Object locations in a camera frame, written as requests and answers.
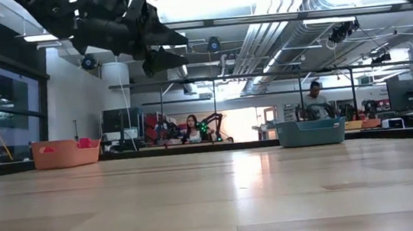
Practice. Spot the black camera with blue lens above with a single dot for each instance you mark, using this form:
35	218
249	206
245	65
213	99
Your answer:
213	44

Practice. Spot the black horizontal frame beam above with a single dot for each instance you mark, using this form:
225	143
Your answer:
239	20

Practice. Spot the orange plastic bin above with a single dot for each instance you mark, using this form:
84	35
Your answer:
66	157

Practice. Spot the white LED light bar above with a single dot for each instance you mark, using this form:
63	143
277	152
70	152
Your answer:
38	38

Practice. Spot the black framed glass partition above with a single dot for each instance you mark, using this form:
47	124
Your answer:
43	117

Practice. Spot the black equipment cabinet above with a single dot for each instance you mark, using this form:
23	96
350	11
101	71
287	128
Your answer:
122	120

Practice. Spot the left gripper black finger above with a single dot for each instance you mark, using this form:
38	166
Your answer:
162	61
159	34

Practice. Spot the black round camera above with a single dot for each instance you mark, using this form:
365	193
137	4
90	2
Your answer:
88	63

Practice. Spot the person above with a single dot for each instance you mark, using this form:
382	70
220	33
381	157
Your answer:
192	130
314	102

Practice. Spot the dark teal plastic bin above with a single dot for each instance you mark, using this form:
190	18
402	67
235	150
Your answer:
310	133

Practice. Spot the orange background bin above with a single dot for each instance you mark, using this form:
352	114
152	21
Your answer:
371	123

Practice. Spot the black background robot arm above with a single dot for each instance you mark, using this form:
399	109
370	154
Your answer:
203	131

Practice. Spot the black aluminium table frame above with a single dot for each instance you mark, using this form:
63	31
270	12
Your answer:
179	151

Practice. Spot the dark computer monitor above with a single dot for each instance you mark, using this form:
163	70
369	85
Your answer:
408	94

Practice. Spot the yellow background bin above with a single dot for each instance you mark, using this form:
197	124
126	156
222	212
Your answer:
353	125

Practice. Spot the black background workstation frame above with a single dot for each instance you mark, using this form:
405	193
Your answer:
321	69

